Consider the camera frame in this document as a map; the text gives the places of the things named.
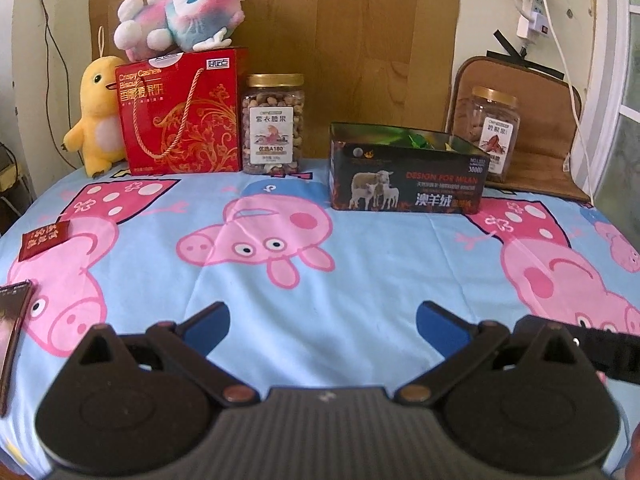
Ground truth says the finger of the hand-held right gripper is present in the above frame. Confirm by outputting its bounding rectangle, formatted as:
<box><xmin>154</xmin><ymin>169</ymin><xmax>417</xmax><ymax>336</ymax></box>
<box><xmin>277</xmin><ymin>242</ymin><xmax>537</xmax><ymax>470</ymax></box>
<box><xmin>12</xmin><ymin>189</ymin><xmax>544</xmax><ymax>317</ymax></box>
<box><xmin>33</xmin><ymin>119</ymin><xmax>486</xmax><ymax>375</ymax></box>
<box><xmin>515</xmin><ymin>315</ymin><xmax>640</xmax><ymax>386</ymax></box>

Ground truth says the brown seat cushion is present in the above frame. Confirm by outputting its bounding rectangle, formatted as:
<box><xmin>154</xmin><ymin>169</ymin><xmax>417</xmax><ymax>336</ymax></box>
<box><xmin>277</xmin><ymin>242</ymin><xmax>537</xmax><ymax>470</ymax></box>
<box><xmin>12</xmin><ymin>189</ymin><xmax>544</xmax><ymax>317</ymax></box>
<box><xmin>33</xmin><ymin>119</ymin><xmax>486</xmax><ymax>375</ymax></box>
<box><xmin>445</xmin><ymin>56</ymin><xmax>591</xmax><ymax>204</ymax></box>

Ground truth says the white power strip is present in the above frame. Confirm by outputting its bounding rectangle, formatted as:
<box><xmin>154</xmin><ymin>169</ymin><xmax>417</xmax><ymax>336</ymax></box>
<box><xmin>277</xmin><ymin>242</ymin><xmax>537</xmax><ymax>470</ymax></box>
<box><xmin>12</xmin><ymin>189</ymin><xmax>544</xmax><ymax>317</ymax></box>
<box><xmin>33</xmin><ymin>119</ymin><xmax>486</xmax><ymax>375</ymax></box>
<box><xmin>515</xmin><ymin>0</ymin><xmax>551</xmax><ymax>41</ymax></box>

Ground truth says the bright green snack packet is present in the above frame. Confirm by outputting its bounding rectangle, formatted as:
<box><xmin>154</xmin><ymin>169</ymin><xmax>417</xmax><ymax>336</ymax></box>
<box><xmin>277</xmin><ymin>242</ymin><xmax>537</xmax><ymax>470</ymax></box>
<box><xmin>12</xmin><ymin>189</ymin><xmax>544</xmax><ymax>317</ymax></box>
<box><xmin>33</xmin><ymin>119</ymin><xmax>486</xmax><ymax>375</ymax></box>
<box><xmin>380</xmin><ymin>127</ymin><xmax>451</xmax><ymax>151</ymax></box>

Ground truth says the wooden board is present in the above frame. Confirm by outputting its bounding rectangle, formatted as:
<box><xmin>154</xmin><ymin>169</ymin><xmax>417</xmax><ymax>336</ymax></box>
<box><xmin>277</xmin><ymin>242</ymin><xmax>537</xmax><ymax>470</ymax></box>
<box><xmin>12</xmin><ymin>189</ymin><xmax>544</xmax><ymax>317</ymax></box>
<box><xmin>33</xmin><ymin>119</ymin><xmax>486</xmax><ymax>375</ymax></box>
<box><xmin>90</xmin><ymin>0</ymin><xmax>461</xmax><ymax>161</ymax></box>

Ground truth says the red gift box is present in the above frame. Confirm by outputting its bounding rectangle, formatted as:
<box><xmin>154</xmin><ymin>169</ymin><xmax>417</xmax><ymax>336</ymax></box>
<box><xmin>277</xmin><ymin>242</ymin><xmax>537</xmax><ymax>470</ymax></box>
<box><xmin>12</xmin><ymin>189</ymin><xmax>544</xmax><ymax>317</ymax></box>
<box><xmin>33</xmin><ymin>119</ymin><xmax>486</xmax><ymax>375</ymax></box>
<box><xmin>115</xmin><ymin>46</ymin><xmax>249</xmax><ymax>177</ymax></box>

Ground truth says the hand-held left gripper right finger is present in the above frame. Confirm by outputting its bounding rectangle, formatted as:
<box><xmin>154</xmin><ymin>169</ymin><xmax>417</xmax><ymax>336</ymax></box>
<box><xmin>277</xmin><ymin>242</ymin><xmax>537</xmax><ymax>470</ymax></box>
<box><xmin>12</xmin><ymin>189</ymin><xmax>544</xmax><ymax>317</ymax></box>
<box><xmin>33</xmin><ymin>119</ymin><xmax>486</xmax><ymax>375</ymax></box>
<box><xmin>392</xmin><ymin>300</ymin><xmax>593</xmax><ymax>407</ymax></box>

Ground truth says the large nut jar gold lid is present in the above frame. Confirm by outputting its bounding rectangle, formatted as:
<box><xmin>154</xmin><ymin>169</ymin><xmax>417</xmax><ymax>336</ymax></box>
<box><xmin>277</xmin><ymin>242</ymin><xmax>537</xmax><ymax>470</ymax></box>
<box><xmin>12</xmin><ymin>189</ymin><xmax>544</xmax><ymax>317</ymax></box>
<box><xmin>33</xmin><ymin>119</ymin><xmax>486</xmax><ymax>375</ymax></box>
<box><xmin>241</xmin><ymin>73</ymin><xmax>306</xmax><ymax>177</ymax></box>

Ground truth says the yellow duck plush toy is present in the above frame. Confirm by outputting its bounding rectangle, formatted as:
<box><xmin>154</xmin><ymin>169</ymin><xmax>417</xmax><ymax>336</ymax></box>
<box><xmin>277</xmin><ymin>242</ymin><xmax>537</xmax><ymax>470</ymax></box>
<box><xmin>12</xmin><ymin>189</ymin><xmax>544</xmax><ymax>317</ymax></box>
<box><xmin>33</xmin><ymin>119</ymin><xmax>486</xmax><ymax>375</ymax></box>
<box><xmin>62</xmin><ymin>25</ymin><xmax>128</xmax><ymax>178</ymax></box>

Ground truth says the white power cable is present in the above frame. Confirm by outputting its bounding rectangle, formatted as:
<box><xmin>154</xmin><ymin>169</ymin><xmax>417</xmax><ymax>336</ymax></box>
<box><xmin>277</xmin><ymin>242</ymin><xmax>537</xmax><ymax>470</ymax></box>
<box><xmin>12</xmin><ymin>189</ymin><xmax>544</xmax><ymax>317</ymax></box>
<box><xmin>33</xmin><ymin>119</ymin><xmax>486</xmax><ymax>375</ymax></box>
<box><xmin>542</xmin><ymin>0</ymin><xmax>601</xmax><ymax>208</ymax></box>

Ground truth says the black tape strip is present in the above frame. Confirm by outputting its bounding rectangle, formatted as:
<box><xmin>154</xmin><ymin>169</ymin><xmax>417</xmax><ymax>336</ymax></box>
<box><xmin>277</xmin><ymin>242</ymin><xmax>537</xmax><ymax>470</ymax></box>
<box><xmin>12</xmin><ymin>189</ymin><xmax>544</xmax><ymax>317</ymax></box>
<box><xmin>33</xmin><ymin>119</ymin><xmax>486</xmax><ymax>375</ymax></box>
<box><xmin>487</xmin><ymin>51</ymin><xmax>571</xmax><ymax>78</ymax></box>
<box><xmin>492</xmin><ymin>30</ymin><xmax>526</xmax><ymax>58</ymax></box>

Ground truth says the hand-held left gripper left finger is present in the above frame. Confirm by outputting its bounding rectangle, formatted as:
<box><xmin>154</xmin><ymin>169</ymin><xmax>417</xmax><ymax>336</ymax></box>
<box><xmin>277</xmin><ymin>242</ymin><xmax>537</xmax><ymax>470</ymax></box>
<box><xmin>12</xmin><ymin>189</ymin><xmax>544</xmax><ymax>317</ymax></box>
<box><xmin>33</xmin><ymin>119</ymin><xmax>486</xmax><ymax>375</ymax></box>
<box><xmin>75</xmin><ymin>301</ymin><xmax>261</xmax><ymax>407</ymax></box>

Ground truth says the white window frame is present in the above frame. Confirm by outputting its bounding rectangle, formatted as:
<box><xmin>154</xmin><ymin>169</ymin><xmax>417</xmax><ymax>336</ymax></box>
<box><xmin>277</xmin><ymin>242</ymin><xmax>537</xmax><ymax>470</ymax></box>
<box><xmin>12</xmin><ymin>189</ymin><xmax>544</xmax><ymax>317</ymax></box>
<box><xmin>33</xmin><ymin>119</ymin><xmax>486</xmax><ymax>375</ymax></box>
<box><xmin>602</xmin><ymin>0</ymin><xmax>640</xmax><ymax>241</ymax></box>

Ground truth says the cartoon pig printed blanket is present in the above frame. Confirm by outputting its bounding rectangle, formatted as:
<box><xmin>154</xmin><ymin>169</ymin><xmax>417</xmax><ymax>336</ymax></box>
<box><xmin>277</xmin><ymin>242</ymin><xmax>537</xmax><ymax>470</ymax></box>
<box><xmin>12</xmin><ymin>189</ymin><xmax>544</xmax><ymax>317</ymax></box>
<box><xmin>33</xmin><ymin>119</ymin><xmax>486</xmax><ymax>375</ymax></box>
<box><xmin>0</xmin><ymin>157</ymin><xmax>640</xmax><ymax>480</ymax></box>

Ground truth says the small dark red packet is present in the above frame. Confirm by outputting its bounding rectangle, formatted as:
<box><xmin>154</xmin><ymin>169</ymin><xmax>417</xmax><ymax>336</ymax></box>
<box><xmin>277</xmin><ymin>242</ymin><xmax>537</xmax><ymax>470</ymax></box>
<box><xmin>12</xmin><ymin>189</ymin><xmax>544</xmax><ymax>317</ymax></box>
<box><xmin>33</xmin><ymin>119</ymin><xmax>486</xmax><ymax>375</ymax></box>
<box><xmin>19</xmin><ymin>220</ymin><xmax>73</xmax><ymax>262</ymax></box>

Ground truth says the pink plush toy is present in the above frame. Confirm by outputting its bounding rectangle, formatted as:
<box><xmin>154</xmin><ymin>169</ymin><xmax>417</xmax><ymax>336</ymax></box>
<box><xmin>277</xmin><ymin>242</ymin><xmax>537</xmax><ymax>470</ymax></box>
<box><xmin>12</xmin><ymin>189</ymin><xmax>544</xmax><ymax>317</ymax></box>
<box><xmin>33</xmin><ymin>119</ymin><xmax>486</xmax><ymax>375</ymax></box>
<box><xmin>112</xmin><ymin>0</ymin><xmax>246</xmax><ymax>61</ymax></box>

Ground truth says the black tin box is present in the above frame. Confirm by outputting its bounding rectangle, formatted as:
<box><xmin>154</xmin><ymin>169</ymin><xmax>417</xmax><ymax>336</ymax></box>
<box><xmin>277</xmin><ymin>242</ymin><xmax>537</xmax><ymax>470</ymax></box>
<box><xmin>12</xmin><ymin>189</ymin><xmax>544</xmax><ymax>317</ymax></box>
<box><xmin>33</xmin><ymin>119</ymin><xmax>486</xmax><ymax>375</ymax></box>
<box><xmin>328</xmin><ymin>121</ymin><xmax>485</xmax><ymax>214</ymax></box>

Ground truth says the thin black cable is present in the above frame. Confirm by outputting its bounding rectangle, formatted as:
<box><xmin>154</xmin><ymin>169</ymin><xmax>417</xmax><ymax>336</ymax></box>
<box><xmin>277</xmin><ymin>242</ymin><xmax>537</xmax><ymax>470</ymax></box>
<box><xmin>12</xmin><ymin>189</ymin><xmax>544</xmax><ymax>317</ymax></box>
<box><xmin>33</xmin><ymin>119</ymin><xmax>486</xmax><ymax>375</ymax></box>
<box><xmin>42</xmin><ymin>10</ymin><xmax>68</xmax><ymax>116</ymax></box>

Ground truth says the small nut jar gold lid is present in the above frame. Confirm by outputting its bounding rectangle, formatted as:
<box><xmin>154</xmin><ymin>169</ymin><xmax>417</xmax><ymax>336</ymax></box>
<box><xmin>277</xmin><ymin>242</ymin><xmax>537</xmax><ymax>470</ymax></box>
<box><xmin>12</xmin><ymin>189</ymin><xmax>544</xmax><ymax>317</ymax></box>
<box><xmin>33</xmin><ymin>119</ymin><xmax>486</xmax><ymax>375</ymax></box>
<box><xmin>467</xmin><ymin>86</ymin><xmax>521</xmax><ymax>184</ymax></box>

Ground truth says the dark smartphone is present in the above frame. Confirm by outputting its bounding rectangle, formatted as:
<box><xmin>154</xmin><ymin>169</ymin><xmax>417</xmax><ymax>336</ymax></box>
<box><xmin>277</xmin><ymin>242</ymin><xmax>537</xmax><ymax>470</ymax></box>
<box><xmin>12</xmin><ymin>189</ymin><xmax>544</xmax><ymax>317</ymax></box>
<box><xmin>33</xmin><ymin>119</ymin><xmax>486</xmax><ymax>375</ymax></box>
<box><xmin>0</xmin><ymin>280</ymin><xmax>36</xmax><ymax>417</ymax></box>

